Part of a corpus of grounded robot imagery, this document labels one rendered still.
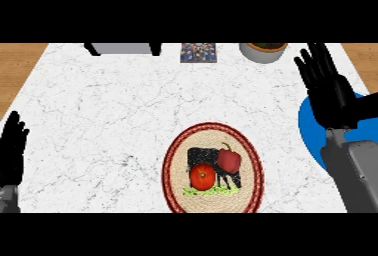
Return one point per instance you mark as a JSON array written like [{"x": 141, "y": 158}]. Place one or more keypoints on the blue plate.
[{"x": 308, "y": 128}]

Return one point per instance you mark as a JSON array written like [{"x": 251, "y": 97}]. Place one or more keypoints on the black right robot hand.
[{"x": 330, "y": 96}]

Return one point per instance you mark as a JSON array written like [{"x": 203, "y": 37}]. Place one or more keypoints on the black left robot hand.
[{"x": 10, "y": 153}]

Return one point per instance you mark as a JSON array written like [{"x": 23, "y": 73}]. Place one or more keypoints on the oval woven placemat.
[{"x": 212, "y": 200}]

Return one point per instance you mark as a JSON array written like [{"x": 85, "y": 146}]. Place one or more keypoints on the grey plant pot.
[{"x": 263, "y": 52}]

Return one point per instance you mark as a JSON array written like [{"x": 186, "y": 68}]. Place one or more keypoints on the red tomato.
[{"x": 202, "y": 176}]

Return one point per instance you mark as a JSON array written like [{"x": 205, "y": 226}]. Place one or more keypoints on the colourful patterned box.
[{"x": 198, "y": 52}]

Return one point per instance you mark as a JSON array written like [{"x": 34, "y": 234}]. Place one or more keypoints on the red bell pepper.
[{"x": 229, "y": 160}]

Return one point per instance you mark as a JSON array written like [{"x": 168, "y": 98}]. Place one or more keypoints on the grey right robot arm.
[{"x": 351, "y": 173}]

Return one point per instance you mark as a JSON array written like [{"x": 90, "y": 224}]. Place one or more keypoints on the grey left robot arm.
[{"x": 9, "y": 199}]

